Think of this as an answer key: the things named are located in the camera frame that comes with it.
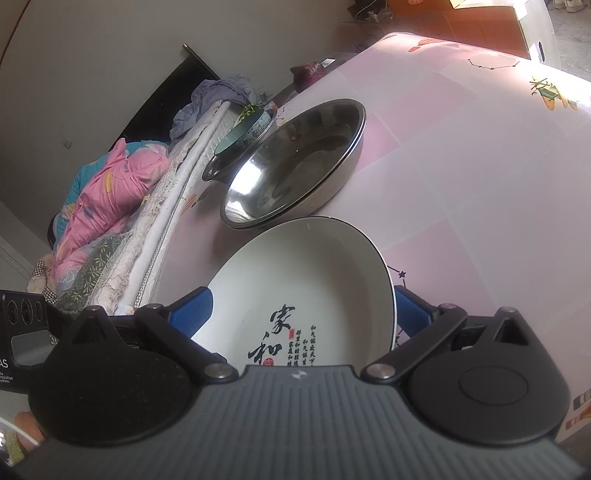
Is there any stainless steel bowl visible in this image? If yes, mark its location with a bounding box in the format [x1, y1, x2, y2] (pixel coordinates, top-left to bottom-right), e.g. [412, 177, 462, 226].
[220, 98, 367, 228]
[222, 117, 368, 232]

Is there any white calligraphy plate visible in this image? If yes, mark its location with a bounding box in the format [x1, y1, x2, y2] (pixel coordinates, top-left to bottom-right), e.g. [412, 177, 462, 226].
[190, 215, 399, 368]

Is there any printed cardboard box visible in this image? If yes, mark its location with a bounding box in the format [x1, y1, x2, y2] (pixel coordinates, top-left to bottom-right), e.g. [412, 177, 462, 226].
[270, 57, 354, 114]

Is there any pink floral quilt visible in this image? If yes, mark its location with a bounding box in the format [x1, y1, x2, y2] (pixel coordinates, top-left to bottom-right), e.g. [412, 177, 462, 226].
[47, 137, 171, 298]

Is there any green leaf-print pillow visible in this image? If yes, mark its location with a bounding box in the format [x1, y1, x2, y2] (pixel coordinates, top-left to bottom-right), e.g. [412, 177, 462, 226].
[58, 232, 137, 317]

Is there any person's left forearm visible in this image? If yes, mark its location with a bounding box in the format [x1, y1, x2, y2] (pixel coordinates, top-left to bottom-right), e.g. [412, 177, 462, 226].
[9, 408, 44, 450]

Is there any black headboard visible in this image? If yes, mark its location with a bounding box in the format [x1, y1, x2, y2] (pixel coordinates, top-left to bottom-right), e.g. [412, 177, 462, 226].
[124, 43, 223, 145]

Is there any teal ceramic bowl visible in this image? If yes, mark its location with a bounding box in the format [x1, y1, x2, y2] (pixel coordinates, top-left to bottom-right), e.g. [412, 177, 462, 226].
[201, 108, 278, 184]

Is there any pink patterned tablecloth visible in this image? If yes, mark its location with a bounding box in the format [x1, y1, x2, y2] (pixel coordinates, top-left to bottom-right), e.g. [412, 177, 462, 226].
[150, 31, 591, 446]

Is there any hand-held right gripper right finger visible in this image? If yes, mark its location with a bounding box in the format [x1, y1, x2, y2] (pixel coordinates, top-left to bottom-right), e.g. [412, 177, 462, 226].
[360, 285, 539, 385]

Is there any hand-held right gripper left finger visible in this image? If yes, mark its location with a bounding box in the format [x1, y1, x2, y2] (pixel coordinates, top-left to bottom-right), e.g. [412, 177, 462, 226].
[68, 286, 239, 385]

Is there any brown cardboard box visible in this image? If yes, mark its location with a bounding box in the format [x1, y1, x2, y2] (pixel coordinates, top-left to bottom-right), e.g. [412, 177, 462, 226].
[339, 0, 561, 70]

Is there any checkered cloth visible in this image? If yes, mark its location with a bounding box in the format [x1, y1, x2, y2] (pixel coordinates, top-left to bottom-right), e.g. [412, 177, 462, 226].
[27, 257, 60, 303]

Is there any white mattress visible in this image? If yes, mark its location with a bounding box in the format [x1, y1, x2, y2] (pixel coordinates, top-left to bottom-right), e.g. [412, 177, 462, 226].
[108, 100, 243, 317]

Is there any grey-blue crumpled cloth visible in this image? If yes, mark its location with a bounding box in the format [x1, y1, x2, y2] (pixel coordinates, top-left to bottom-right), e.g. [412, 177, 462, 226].
[170, 75, 257, 140]

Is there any red onion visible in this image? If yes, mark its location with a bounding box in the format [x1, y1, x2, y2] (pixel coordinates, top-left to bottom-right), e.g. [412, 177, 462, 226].
[289, 62, 328, 88]

